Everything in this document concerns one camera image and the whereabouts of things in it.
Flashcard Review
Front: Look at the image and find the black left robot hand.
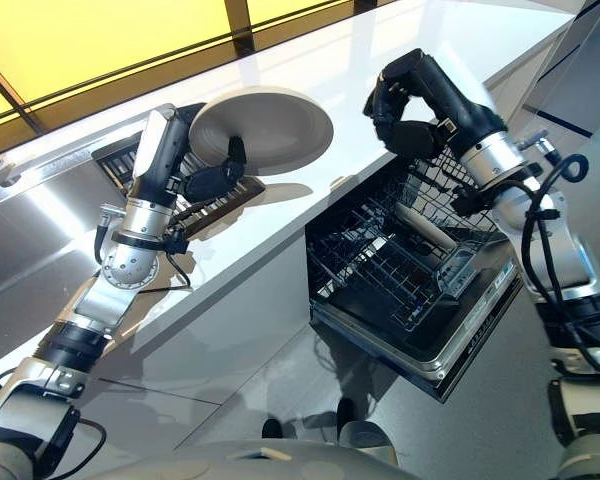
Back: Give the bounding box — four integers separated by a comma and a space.
127, 103, 249, 212

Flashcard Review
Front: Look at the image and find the white kitchen cabinet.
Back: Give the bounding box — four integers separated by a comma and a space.
482, 0, 600, 139

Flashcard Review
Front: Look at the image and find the black wire dishwasher lower rack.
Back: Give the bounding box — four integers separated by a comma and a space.
306, 197, 484, 332

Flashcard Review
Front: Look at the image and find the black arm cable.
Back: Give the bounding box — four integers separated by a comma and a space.
152, 224, 195, 294
523, 153, 600, 377

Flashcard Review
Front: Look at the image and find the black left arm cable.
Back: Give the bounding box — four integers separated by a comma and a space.
152, 224, 195, 294

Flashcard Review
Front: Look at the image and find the beige plate in rack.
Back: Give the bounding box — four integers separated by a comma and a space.
396, 202, 457, 251

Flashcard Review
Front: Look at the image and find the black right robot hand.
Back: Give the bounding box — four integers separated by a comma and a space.
363, 48, 507, 160

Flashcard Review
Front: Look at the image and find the open dishwasher door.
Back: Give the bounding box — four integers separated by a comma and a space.
307, 259, 525, 404

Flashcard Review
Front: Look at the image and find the black wire dishwasher rack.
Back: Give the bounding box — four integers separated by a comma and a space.
387, 143, 512, 247
306, 197, 484, 332

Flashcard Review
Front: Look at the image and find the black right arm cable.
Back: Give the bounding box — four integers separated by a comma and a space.
523, 153, 600, 377

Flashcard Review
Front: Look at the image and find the grey cutlery basket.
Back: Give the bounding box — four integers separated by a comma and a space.
431, 248, 483, 304

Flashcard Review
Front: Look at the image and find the stainless steel sink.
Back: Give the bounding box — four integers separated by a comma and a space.
0, 144, 136, 374

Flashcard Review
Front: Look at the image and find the beige round plate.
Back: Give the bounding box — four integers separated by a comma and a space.
188, 86, 335, 178

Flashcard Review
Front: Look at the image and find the black window frame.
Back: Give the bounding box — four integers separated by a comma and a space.
0, 0, 401, 136

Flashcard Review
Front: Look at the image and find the black wire dishwasher upper rack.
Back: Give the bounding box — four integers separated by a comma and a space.
387, 143, 512, 247

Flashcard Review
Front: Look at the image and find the dark sink drying rack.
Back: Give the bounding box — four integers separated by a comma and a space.
90, 137, 267, 239

